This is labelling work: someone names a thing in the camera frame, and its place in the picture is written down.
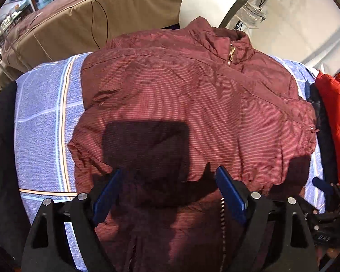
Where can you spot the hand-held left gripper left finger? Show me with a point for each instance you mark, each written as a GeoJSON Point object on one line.
{"type": "Point", "coordinates": [106, 198]}

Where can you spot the maroon checked jacket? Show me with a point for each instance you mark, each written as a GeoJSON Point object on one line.
{"type": "Point", "coordinates": [172, 90]}

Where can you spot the blue plaid bed sheet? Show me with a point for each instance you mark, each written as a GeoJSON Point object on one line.
{"type": "Point", "coordinates": [39, 119]}

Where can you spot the red puffer jacket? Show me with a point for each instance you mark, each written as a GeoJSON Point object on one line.
{"type": "Point", "coordinates": [337, 119]}

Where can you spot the clear plastic holder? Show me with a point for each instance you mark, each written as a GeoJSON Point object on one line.
{"type": "Point", "coordinates": [253, 14]}

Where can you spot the black puffer jacket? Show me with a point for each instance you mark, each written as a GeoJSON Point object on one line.
{"type": "Point", "coordinates": [2, 147]}

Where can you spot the brown mattress cover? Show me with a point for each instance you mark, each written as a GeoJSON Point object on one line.
{"type": "Point", "coordinates": [73, 19]}

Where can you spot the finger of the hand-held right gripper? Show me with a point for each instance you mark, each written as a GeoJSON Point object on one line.
{"type": "Point", "coordinates": [311, 214]}
{"type": "Point", "coordinates": [322, 184]}

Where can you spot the cluttered metal shelf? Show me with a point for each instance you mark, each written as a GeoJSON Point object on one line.
{"type": "Point", "coordinates": [5, 25]}

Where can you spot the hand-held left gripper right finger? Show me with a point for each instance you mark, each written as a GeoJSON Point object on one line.
{"type": "Point", "coordinates": [231, 195]}

